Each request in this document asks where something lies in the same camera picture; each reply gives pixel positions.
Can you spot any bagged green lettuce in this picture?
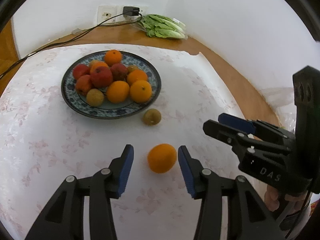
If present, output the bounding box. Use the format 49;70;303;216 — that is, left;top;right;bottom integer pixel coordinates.
133;14;188;40

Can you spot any black power cable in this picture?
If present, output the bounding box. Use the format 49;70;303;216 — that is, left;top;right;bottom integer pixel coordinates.
0;12;143;81

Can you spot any yellow-green plum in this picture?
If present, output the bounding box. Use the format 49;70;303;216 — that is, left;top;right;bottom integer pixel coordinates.
88;60;99;67
127;65;139;73

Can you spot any white plastic bag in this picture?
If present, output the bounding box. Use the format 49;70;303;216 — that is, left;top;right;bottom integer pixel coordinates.
259;87;296;132

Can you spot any blue patterned ceramic plate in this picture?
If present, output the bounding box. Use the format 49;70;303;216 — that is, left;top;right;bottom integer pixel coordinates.
61;50;162;119

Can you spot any white floral tablecloth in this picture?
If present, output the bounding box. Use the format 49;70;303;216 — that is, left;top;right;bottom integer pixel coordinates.
1;44;243;239

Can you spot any brownish green pear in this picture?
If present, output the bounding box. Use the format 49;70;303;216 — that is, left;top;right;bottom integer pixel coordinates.
86;89;105;107

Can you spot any small red apple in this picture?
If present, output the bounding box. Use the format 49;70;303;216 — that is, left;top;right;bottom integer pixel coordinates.
110;63;128;81

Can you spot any black power adapter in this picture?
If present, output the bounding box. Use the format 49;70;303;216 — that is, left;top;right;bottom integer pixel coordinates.
123;6;140;17

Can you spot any large orange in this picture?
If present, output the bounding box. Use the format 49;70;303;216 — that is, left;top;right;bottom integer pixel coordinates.
89;61;109;74
147;144;177;174

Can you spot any person's right hand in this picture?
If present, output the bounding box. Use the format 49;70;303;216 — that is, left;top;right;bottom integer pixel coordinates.
264;185;307;213

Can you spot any white wall socket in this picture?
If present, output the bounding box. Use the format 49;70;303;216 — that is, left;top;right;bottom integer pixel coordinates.
95;5;149;27

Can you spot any small brownish green fruit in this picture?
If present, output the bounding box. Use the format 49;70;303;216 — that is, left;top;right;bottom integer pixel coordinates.
143;108;162;126

